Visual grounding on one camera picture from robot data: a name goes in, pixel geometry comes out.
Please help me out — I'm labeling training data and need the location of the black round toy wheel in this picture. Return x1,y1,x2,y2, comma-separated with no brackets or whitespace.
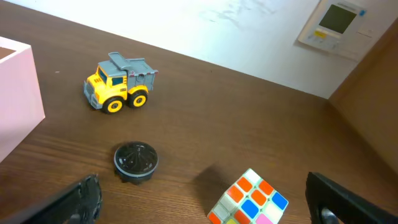
113,141,159,185

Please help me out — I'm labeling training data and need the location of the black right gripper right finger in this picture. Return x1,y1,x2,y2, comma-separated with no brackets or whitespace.
305,172,397,224

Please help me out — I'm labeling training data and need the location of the yellow grey toy dump truck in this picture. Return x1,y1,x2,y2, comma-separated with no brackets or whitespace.
83,52,159,114

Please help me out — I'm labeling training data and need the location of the multicoloured puzzle cube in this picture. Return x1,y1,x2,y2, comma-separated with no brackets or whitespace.
207,169,289,224

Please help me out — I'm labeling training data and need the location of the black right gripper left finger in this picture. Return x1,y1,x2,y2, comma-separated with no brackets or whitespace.
1,174,103,224

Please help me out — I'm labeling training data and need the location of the white wall control panel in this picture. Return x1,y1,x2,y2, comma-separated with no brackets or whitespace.
297,0,372,62

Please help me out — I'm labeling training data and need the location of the pink open cardboard box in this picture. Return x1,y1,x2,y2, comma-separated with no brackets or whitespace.
1,37,45,160

